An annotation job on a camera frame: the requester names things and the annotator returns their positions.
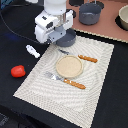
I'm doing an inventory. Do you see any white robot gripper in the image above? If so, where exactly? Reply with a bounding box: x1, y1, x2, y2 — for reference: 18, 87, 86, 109
35, 10, 73, 43

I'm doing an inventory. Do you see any white toy fish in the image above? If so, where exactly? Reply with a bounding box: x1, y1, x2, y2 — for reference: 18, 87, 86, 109
26, 45, 40, 58

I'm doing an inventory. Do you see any red toy tomato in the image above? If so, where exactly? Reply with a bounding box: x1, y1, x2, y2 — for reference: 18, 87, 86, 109
11, 65, 26, 78

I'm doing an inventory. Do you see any grey pan with handle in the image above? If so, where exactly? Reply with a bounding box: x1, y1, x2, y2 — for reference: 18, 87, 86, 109
56, 29, 76, 47

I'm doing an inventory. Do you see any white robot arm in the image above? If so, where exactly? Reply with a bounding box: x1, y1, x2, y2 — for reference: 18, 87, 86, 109
35, 0, 73, 43

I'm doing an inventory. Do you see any pink stove board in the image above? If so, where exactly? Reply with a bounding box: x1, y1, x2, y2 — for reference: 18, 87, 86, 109
67, 0, 128, 43

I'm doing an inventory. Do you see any round beige plate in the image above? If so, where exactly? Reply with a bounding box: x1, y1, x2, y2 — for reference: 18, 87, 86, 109
56, 55, 83, 78

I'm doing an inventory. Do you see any dark grey cooking pot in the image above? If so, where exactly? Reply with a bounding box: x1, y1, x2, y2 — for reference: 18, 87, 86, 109
79, 3, 101, 25

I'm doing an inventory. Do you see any beige bowl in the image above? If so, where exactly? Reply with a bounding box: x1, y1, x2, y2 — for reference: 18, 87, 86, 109
119, 5, 128, 30

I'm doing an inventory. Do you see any beige woven placemat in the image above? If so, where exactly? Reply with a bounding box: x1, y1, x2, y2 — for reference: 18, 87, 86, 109
14, 36, 114, 128

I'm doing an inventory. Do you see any black cable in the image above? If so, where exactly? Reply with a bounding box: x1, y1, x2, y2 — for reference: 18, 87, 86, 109
0, 2, 46, 46

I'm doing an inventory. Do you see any fork with orange handle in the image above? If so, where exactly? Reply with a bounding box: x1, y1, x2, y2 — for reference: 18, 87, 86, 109
44, 72, 86, 89

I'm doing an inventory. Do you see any knife with orange handle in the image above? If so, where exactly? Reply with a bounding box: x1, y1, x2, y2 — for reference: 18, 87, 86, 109
58, 49, 98, 63

